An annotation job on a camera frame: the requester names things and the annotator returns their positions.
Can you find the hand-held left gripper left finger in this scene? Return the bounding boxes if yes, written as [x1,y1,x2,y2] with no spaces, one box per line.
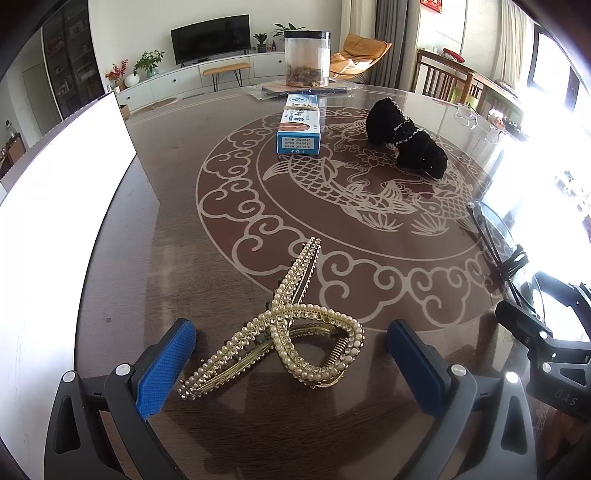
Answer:
[44,318,198,480]

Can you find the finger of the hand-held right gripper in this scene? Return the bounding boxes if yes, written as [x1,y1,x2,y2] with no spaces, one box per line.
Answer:
[532,271,591,343]
[495,299,583,384]

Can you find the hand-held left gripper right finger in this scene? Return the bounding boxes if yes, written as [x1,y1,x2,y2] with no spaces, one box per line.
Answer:
[387,318,539,480]

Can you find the gold pearl hair clip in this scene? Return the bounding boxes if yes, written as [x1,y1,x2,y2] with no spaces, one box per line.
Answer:
[178,237,365,401]

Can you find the dark wooden patterned desktop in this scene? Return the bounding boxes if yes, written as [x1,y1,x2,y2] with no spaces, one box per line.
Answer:
[74,82,591,480]

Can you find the clear acrylic holder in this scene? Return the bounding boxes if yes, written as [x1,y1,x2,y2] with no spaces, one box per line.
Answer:
[455,104,502,141]

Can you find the wooden dining chair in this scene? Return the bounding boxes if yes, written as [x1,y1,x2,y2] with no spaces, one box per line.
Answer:
[413,48,490,114]

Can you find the blue and white toothpaste box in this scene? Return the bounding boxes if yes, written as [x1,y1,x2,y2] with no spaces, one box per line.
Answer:
[276,93,322,155]

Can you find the white television cabinet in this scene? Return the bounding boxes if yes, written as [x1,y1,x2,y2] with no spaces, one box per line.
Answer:
[115,51,287,114]

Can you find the flat clear plastic package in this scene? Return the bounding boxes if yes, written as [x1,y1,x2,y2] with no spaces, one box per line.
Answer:
[244,82,365,100]

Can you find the red flowers in white vase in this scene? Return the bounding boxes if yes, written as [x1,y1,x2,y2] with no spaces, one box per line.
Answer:
[105,60,140,89]

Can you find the grey curtain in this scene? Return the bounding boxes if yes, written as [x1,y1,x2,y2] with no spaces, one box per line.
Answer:
[376,0,421,90]

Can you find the wooden bench with metal legs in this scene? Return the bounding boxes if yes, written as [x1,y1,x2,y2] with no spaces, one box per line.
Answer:
[203,63,252,89]

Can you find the green plant in teal pot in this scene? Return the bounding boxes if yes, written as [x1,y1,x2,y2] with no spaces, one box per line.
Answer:
[134,50,165,78]

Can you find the orange lounge chair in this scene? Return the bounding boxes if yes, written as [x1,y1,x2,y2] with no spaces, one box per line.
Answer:
[330,34,392,79]

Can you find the dark glass display cabinet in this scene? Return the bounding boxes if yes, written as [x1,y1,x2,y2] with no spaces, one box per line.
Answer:
[41,0,105,119]

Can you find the black flat television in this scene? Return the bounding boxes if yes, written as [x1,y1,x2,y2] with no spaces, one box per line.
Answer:
[170,14,252,66]

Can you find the clear plastic jar black lid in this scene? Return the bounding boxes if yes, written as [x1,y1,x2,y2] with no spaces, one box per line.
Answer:
[283,30,331,88]

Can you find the large leafy potted plant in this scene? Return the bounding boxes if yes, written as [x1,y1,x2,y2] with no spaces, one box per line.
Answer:
[272,22,308,38]

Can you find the black hair tie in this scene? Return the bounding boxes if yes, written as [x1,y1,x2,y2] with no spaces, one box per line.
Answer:
[495,244,530,278]

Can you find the black frame eyeglasses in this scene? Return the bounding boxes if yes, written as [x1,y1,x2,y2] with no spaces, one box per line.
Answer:
[466,202,536,319]

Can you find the black velvet bow with chain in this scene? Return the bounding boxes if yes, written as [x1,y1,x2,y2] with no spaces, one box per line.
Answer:
[366,97,448,179]

